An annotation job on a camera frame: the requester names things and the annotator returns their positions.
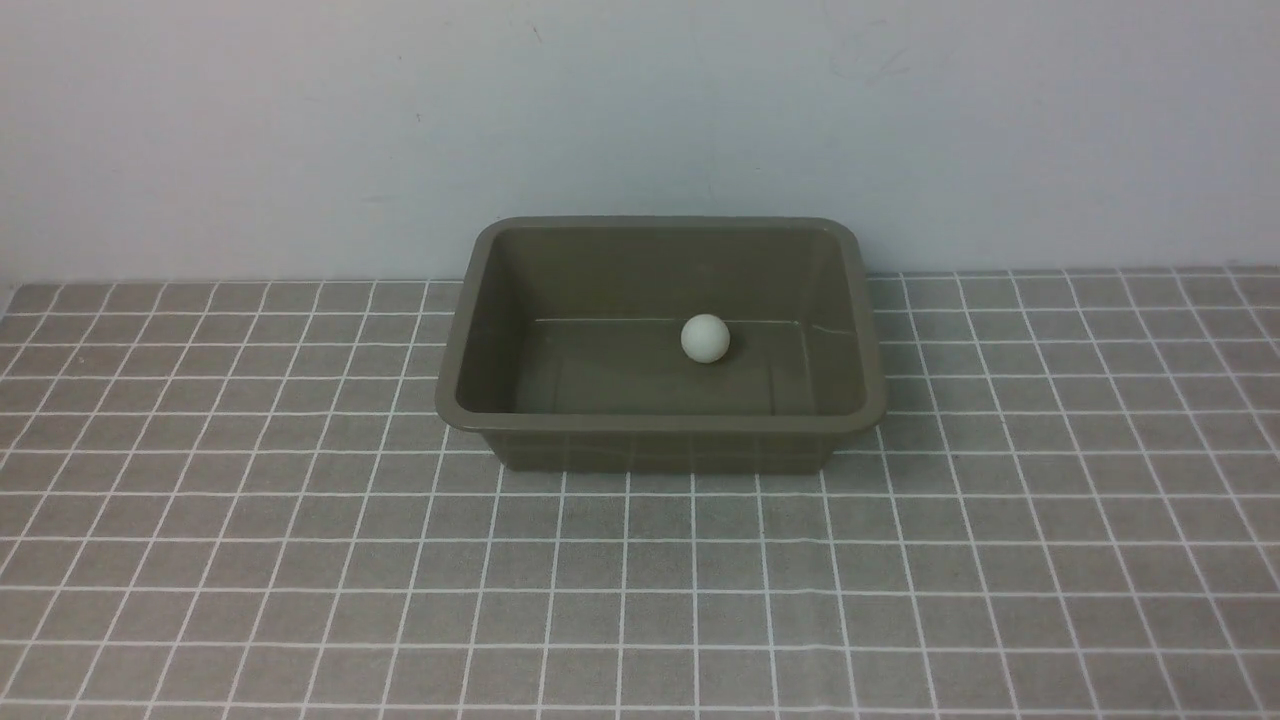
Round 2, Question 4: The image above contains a grey checked tablecloth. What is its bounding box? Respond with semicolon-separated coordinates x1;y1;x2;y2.
1;266;1279;719

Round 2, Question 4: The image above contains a white table-tennis ball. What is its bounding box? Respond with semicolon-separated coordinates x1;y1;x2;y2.
680;313;731;364

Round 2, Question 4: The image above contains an olive green plastic bin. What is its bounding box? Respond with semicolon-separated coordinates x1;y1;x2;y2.
435;217;888;475

